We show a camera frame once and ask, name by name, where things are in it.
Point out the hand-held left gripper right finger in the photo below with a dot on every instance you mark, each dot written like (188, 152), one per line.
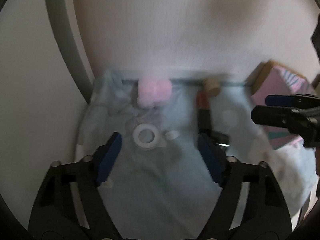
(210, 155)

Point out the beige cork roll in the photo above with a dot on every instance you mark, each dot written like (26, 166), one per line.
(211, 85)

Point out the white curved frame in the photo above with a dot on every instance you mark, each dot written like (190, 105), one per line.
(66, 42)

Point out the black red-tipped marker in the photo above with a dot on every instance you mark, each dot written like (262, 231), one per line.
(203, 112)

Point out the clear tape roll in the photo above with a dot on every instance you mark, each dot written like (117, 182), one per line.
(146, 136)

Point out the floral light blue blanket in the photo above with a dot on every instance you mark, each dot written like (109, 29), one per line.
(155, 180)

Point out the pink patterned cardboard box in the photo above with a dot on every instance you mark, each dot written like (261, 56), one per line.
(282, 90)

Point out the pink fluffy cube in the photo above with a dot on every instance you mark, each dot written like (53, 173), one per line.
(153, 90)

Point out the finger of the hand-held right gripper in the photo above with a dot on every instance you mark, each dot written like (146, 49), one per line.
(272, 116)
(282, 100)

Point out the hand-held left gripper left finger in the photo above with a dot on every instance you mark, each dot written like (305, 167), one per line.
(110, 155)

